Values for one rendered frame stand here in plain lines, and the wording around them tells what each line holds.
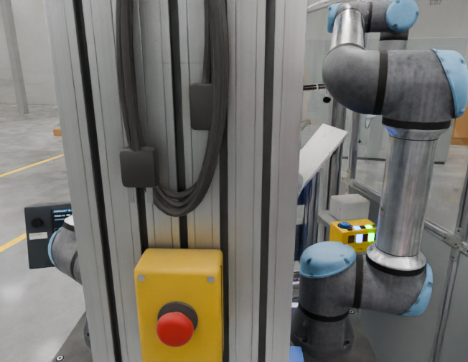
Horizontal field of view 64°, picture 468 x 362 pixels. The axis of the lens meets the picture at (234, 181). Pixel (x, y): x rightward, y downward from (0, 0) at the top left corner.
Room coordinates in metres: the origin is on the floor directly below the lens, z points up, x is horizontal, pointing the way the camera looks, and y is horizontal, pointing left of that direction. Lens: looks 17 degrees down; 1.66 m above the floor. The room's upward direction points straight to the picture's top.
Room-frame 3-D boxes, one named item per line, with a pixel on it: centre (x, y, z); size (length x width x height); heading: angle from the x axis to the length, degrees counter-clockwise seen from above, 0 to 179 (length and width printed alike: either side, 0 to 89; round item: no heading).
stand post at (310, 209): (1.81, -0.40, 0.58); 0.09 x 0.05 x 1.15; 13
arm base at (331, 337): (0.75, -0.21, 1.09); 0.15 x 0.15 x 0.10
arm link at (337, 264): (0.74, -0.21, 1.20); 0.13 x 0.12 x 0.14; 74
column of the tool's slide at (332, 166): (2.14, -0.58, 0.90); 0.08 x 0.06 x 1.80; 48
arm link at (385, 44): (1.15, -0.46, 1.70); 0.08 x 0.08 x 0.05
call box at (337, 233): (1.32, -0.46, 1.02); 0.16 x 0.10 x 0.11; 103
